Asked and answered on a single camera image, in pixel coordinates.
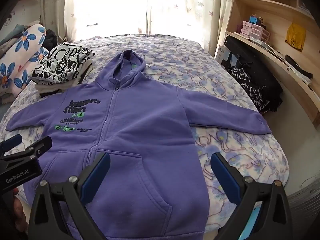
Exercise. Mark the purple floral bed blanket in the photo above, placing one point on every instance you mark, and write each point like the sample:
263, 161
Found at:
200, 70

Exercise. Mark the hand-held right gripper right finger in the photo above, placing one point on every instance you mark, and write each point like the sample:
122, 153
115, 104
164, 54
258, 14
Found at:
224, 177

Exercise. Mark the small blue box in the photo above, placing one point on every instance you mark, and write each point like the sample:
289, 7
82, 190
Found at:
255, 20

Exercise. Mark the white floral curtain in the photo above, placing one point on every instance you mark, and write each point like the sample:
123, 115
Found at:
190, 12
53, 10

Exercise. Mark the cream folded clothes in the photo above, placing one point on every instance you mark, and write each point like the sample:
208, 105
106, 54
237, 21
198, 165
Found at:
65, 87

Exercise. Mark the grey folded clothes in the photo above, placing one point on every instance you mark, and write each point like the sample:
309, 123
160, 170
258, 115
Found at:
10, 36

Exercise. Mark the stack of pink boxes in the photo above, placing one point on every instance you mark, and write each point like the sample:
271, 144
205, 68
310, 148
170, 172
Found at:
253, 31

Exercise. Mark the person's left hand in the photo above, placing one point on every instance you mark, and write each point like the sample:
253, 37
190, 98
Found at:
19, 210

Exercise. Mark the blue plastic stool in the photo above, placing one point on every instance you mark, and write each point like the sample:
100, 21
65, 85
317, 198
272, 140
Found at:
256, 220

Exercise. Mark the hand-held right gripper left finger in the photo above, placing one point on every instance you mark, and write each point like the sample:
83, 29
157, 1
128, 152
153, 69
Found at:
98, 169

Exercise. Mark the black white patterned cloth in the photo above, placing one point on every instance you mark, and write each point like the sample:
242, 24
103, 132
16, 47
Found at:
246, 85

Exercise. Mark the purple zip hoodie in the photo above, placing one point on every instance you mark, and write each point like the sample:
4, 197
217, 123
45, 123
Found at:
140, 130

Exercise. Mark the black bar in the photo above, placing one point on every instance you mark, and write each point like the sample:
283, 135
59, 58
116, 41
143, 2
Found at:
298, 66

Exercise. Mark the long black bag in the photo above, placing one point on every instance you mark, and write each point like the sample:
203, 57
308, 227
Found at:
260, 75

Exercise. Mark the wooden shelf unit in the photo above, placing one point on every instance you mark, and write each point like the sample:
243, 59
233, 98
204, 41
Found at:
277, 12

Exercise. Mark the pink blue flower pillow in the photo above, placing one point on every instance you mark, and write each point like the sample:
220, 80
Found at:
22, 55

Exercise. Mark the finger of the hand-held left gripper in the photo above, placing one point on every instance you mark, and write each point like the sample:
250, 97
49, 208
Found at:
37, 146
10, 142

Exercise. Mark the white ribbed appliance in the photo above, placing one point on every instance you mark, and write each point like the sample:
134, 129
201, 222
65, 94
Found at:
303, 205

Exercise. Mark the black white printed folded garment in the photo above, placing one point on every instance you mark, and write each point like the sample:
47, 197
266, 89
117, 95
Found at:
62, 62

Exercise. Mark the yellow cloth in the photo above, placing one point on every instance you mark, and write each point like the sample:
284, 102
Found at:
295, 37

